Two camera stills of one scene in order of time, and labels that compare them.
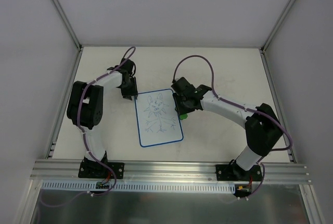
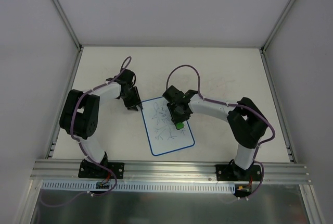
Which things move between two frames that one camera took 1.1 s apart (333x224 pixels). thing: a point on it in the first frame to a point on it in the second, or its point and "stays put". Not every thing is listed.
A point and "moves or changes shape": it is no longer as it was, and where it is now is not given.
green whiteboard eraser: [184, 116] moves or changes shape
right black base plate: [234, 172] stays put
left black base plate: [90, 169] stays put
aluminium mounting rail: [43, 170] stays put
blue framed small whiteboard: [158, 119] moves or changes shape
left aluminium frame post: [62, 12] stays put
